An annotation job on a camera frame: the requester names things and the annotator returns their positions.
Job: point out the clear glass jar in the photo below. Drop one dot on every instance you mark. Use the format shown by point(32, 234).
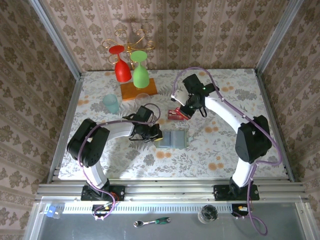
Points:
point(208, 213)

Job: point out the clear plastic cup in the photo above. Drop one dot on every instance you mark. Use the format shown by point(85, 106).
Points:
point(143, 100)

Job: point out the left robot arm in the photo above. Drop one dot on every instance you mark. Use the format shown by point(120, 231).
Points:
point(115, 131)

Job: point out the red wine glass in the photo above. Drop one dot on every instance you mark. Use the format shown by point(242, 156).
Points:
point(122, 72)

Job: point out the teal plastic cup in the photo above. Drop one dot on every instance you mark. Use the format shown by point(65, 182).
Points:
point(110, 102)

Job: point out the black power connector block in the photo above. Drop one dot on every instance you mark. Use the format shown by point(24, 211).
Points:
point(237, 208)
point(100, 208)

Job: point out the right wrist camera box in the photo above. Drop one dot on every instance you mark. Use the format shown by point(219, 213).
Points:
point(178, 97)

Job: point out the wooden rack base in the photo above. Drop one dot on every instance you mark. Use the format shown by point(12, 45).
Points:
point(127, 91)

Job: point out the green card holder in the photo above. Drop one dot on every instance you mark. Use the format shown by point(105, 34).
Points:
point(175, 138)

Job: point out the blue white connector box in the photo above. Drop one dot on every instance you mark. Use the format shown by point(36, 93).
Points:
point(50, 212)

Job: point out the floral tablecloth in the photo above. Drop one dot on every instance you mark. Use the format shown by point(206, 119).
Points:
point(150, 172)

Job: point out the green wine glass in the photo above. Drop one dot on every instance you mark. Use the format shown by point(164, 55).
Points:
point(140, 77)

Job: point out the aluminium side rail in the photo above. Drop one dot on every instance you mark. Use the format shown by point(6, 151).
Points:
point(265, 100)
point(73, 100)

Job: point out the aluminium front frame rail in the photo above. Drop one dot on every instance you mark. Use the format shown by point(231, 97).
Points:
point(170, 190)

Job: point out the aluminium frame post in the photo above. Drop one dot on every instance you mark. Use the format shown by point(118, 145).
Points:
point(55, 37)
point(280, 35)

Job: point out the grey metal tray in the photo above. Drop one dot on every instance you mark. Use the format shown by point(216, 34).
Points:
point(175, 232)

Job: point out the red credit card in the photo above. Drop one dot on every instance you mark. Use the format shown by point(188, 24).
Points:
point(172, 114)

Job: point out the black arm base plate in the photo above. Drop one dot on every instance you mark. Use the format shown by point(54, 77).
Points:
point(220, 192)
point(120, 192)

